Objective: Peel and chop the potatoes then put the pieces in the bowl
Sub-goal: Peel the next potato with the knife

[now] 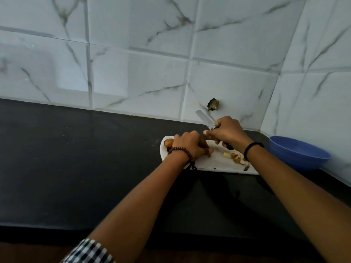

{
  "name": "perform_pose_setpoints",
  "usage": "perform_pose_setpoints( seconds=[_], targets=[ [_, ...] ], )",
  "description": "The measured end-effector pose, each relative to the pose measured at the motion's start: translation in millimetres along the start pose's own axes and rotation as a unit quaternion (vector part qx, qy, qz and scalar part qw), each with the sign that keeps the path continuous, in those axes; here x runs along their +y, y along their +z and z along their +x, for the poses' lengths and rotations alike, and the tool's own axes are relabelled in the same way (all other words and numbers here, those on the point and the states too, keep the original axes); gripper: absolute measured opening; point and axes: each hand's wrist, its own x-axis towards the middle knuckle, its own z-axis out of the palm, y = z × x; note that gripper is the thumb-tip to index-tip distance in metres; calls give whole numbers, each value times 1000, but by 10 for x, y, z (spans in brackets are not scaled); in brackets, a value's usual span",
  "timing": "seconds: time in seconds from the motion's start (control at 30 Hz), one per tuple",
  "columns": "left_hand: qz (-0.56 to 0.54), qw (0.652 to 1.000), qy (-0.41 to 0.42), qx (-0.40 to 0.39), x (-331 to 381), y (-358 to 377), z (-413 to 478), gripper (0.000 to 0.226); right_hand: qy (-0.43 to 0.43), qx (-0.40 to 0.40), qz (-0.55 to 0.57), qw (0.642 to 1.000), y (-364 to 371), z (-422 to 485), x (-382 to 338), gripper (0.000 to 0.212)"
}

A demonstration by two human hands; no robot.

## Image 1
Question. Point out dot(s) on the person's right hand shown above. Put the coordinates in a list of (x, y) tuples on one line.
[(229, 132)]

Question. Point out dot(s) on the person's left hand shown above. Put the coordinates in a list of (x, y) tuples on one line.
[(190, 145)]

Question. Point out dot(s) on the whole brown potato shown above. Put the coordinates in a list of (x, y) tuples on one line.
[(168, 143)]

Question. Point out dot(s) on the steel kitchen knife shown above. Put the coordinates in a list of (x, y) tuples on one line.
[(205, 119)]

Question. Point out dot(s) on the brown potato piece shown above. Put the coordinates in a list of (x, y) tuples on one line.
[(236, 158)]

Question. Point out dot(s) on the white cutting board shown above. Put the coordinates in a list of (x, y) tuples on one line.
[(219, 164)]

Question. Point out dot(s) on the blue plastic bowl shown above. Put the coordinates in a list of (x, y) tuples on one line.
[(299, 154)]

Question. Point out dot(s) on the person's right forearm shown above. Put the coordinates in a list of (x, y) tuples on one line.
[(301, 199)]

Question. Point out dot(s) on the person's left forearm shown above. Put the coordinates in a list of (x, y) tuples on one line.
[(139, 210)]

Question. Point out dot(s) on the black wristband with charm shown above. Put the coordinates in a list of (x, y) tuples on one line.
[(248, 149)]

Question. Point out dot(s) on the black white checkered shirt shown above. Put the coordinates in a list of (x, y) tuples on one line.
[(87, 252)]

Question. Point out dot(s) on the brown wall pipe stub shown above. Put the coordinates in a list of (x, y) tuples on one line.
[(213, 104)]

